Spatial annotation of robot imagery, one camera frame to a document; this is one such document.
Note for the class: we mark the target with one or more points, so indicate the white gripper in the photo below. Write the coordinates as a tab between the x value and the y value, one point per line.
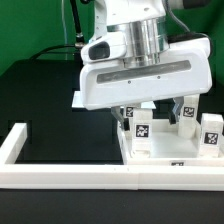
106	82

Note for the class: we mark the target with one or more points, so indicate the white square table top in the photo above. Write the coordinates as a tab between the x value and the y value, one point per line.
168	149

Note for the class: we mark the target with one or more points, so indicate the white marker tag sheet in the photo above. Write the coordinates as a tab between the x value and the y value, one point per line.
77	102

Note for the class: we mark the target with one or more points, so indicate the white U-shaped fence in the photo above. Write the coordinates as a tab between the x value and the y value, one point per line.
208	176

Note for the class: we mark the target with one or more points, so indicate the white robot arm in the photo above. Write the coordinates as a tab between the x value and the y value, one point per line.
130	59

